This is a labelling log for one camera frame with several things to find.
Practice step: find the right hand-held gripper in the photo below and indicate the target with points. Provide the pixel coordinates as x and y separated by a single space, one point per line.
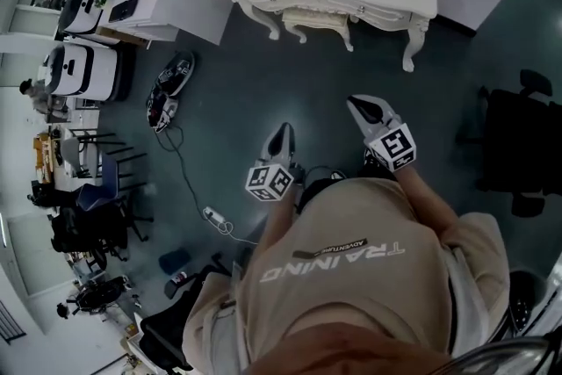
393 147

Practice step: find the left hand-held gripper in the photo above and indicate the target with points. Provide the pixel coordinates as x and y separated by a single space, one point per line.
268 182

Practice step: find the person's right forearm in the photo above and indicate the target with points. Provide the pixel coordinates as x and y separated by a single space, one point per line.
423 197

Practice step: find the person's left forearm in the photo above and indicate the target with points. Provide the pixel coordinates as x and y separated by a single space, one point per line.
278 219

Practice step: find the white rounded robot base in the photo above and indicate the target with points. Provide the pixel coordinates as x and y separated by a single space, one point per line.
81 72
83 9

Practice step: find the small white floor socket strip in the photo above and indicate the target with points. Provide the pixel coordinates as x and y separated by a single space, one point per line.
213 216

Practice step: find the person's black right shoe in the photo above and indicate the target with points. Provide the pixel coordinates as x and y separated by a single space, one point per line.
377 164

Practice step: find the person's black shoe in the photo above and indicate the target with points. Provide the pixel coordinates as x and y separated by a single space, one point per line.
377 164
322 184

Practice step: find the person's black left shoe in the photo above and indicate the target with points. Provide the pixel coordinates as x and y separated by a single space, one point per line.
322 184

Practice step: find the cream ornate stool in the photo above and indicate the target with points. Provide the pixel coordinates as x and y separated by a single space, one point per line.
316 22

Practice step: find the black white device on floor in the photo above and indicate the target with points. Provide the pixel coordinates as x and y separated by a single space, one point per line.
161 112
176 72

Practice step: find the black office chair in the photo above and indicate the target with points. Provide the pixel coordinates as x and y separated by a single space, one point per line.
518 145

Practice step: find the person's beige printed shirt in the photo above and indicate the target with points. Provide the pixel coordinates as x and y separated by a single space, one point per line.
351 285

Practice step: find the dark blue floor cushion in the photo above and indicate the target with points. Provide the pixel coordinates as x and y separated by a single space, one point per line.
175 261

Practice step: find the small red white can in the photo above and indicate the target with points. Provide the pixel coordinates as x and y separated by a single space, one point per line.
180 277

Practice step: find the blue chair black legs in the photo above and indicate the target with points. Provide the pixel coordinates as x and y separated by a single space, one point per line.
103 191

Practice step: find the brown cardboard box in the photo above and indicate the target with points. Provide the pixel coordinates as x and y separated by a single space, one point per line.
127 37

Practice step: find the grey chair black legs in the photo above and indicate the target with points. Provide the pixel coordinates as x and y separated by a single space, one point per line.
79 153

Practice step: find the flat black tray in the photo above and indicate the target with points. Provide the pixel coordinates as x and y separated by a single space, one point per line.
123 9

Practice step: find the black mesh armchair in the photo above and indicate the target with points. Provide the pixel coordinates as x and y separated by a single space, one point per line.
175 325

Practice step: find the black swivel chair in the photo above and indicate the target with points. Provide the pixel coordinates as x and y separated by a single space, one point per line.
83 232

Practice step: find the small green plant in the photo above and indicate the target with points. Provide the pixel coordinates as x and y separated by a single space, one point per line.
102 1

